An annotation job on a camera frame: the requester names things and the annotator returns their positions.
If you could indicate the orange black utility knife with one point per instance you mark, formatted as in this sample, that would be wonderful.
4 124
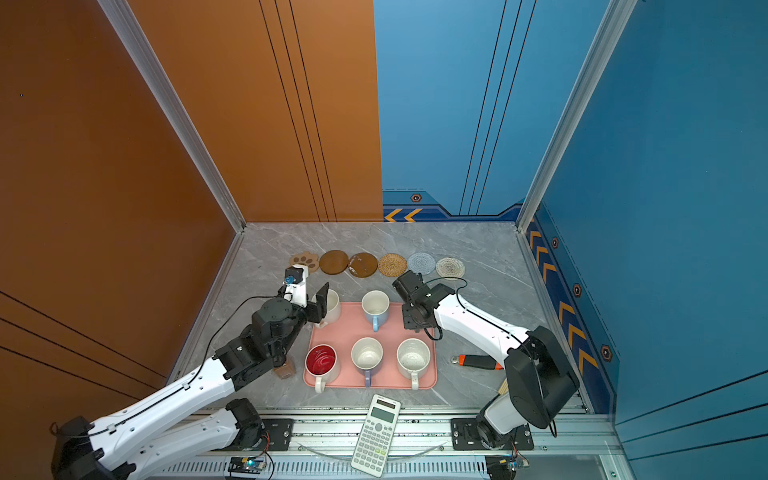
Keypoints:
477 361

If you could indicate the circuit board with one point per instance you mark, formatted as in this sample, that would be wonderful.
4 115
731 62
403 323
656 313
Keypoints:
250 467
504 467

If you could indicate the white mug purple handle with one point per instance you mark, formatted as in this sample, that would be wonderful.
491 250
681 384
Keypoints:
367 355

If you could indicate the woven rattan coaster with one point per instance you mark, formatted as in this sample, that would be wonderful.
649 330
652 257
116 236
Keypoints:
392 265

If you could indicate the spice jar black lid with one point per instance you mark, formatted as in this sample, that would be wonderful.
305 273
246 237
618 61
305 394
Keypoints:
286 371

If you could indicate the cream mug front right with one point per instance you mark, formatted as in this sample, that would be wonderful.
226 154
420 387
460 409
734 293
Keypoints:
413 358

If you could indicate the pink tray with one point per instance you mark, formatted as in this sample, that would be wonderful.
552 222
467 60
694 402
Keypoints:
352 326

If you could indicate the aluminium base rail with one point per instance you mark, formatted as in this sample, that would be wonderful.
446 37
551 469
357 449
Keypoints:
419 445

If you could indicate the left circuit board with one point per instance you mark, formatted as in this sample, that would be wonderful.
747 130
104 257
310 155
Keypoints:
250 467

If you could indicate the cork paw print coaster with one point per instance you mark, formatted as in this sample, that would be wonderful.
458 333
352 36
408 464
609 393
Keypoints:
306 258

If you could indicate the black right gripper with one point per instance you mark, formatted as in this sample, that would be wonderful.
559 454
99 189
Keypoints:
406 318

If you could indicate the aluminium frame post right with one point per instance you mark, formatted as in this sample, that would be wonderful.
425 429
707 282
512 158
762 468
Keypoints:
608 34

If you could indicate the light blue mug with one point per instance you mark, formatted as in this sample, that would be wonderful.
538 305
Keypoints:
376 305

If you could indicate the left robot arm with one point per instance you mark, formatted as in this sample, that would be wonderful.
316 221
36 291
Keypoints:
197 413

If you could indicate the white calculator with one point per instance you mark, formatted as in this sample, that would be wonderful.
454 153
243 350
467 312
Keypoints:
375 438

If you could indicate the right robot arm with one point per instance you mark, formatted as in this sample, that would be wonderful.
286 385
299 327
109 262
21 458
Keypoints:
540 378

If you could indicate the light blue rope coaster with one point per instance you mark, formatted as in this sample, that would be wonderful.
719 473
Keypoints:
421 263

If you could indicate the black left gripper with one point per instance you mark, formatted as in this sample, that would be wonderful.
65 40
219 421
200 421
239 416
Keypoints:
317 310

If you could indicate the right circuit board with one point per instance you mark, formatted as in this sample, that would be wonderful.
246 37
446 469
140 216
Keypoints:
504 467

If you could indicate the glossy brown wooden coaster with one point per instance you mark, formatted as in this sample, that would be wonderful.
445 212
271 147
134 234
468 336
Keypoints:
362 265

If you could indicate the aluminium frame post left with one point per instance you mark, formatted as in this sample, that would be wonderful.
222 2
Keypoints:
130 33

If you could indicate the matte brown wooden coaster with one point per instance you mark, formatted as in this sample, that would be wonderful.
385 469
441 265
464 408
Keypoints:
334 262

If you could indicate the aluminium frame post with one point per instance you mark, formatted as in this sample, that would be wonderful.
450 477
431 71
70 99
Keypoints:
608 34
130 33

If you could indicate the red inside mug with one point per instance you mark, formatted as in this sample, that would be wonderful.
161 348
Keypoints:
323 365

